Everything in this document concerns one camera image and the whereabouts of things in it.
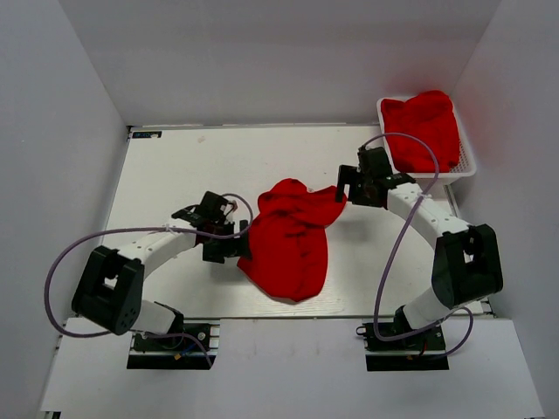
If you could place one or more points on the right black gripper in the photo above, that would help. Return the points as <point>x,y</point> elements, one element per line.
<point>346,175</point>

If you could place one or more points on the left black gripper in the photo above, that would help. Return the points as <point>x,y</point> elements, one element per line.
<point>238,246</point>

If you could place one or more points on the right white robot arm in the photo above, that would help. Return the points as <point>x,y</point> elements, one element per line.
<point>466,264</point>

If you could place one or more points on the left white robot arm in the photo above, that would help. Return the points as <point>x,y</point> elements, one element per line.
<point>110,291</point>

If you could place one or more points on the red t shirt pile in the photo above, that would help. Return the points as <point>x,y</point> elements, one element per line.
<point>420,128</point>

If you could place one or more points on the white plastic basket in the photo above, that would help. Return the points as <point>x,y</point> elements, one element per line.
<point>467,165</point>

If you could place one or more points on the small dark table label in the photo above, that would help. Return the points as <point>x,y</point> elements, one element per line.
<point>146,134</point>

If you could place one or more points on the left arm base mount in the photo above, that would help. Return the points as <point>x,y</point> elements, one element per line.
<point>196,348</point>

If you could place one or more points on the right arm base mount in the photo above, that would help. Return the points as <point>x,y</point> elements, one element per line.
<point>419,353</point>

